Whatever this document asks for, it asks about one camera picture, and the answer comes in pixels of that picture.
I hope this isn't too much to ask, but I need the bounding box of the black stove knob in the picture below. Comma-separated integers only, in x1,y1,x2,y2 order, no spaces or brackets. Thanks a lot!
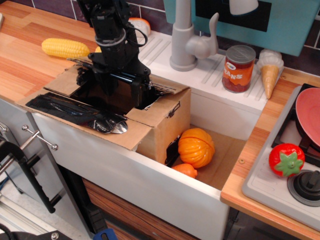
287,170,320,207

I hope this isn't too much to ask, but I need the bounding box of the white orange toy cheese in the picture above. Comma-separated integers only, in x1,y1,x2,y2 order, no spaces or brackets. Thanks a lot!
129,17,151,38

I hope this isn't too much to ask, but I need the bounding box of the red toy tomato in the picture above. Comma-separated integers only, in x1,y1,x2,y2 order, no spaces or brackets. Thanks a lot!
268,143,306,178

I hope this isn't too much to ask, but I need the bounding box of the orange toy carrot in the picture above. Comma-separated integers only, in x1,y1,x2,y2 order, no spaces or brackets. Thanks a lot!
172,163,198,179

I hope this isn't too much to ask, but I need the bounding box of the grey toy stove top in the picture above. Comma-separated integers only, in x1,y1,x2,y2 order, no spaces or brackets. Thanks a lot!
242,83,320,231

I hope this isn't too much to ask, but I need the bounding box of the orange toy pumpkin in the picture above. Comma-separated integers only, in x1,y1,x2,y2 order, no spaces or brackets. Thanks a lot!
178,128,216,169

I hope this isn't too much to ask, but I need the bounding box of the white toy sink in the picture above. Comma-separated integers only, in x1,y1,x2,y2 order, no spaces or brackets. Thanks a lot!
33,31,267,240

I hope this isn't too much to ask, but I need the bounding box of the grey toy faucet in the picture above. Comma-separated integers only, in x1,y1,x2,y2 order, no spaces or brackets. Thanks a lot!
169,0,220,72

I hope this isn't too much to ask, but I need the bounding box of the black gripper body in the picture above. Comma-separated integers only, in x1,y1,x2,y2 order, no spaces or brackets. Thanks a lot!
88,44,152,87

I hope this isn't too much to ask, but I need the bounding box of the white cup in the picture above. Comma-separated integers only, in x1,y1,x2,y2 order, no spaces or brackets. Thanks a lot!
229,0,259,16

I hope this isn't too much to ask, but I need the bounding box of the taped cardboard box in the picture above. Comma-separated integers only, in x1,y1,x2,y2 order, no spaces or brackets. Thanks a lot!
18,64,191,165

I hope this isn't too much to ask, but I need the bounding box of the toy ice cream cone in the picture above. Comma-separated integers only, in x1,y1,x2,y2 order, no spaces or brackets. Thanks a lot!
256,49,284,99

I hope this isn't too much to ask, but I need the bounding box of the orange beans can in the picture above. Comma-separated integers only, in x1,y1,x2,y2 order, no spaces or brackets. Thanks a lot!
222,45,256,93

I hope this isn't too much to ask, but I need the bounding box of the black metal clamp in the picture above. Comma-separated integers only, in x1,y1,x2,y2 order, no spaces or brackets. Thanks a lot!
0,139,62,214

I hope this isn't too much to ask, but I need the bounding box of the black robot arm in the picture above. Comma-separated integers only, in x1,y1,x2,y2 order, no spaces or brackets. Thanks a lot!
77,0,152,108

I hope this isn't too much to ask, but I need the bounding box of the yellow toy corn cob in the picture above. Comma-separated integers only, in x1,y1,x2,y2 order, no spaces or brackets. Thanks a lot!
41,38,91,59

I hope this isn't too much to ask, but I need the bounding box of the metal drawer handle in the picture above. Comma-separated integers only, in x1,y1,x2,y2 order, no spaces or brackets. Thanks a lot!
21,124,59,151

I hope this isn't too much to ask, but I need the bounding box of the teal toy microwave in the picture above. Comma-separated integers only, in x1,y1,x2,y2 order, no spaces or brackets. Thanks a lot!
164,0,320,56

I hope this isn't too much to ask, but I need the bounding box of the pink plate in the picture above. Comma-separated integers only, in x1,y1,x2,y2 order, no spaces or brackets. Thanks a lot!
295,87,320,147

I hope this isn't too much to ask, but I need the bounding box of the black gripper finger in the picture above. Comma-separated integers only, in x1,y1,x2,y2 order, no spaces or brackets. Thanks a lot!
94,70,118,95
131,79,150,109

